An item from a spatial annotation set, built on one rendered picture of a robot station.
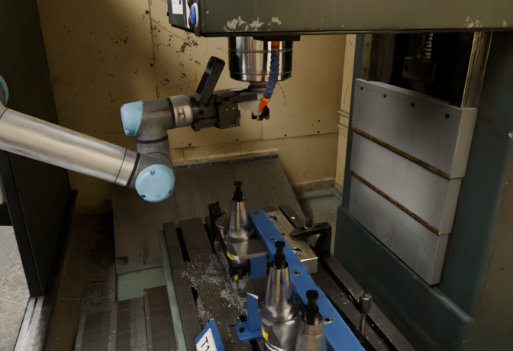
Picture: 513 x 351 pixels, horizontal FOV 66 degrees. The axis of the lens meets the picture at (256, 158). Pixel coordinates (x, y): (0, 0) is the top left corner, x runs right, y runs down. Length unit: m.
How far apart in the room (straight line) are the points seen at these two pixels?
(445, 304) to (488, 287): 0.14
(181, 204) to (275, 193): 0.48
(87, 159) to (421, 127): 0.84
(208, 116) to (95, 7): 1.10
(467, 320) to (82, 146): 1.03
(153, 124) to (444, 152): 0.72
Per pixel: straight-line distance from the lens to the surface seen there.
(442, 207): 1.15
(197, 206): 1.95
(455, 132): 1.08
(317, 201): 2.36
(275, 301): 0.61
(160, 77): 1.99
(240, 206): 0.76
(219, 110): 0.95
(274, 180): 2.11
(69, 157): 0.82
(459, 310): 1.27
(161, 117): 0.92
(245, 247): 0.76
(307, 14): 0.69
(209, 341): 0.97
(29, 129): 0.82
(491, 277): 1.20
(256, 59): 0.93
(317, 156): 2.35
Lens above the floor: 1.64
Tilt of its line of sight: 21 degrees down
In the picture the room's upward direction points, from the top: straight up
